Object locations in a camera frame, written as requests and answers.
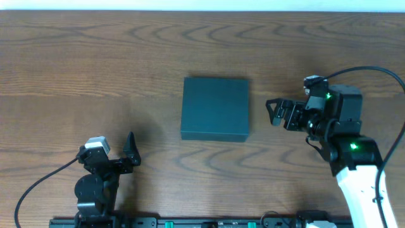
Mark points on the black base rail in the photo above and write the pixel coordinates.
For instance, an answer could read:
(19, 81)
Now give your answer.
(268, 220)

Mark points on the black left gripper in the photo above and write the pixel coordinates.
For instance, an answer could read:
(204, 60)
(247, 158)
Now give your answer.
(109, 164)

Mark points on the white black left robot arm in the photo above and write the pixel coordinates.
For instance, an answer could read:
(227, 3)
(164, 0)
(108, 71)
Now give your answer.
(96, 192)

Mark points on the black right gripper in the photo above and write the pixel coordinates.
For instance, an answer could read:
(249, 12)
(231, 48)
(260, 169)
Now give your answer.
(291, 114)

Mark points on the black gift box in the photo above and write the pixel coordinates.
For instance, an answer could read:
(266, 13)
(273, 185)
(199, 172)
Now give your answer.
(215, 109)

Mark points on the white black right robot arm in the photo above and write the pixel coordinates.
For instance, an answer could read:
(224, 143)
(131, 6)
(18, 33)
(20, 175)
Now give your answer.
(355, 161)

